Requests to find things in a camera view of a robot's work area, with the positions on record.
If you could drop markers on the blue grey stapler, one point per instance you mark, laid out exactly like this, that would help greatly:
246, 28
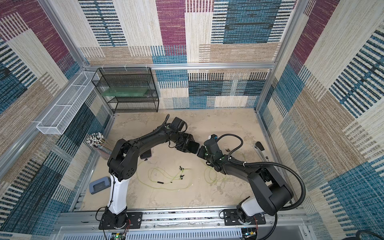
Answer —
99, 185

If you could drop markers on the purple-edged smartphone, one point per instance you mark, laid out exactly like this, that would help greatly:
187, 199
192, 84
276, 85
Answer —
146, 155

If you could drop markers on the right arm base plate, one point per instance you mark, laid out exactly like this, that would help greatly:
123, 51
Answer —
236, 217

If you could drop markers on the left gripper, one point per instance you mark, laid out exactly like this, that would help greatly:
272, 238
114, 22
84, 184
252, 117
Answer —
189, 137

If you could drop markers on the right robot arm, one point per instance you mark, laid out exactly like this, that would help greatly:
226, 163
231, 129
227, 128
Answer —
271, 193

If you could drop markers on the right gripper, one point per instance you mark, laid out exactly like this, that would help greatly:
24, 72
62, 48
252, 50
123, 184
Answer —
206, 151

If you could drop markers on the black wire mesh shelf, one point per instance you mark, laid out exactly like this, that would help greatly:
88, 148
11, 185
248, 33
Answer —
105, 78

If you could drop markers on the cup of coloured pencils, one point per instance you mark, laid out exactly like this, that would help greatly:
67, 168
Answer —
98, 143

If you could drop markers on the black handled tool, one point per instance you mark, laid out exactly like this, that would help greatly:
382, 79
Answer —
260, 150

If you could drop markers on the blue-edged smartphone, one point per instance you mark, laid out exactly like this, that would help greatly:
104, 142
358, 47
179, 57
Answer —
193, 147

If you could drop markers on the green wired earphones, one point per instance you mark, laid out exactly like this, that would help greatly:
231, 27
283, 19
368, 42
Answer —
214, 178
156, 178

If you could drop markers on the green board on shelf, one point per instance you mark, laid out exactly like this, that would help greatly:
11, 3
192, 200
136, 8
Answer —
125, 92

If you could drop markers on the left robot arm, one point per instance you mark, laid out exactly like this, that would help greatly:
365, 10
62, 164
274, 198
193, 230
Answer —
123, 164

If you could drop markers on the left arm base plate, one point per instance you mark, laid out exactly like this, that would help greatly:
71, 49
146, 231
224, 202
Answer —
130, 220

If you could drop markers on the white wire mesh basket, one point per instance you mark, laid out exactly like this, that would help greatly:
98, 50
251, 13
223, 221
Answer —
59, 117

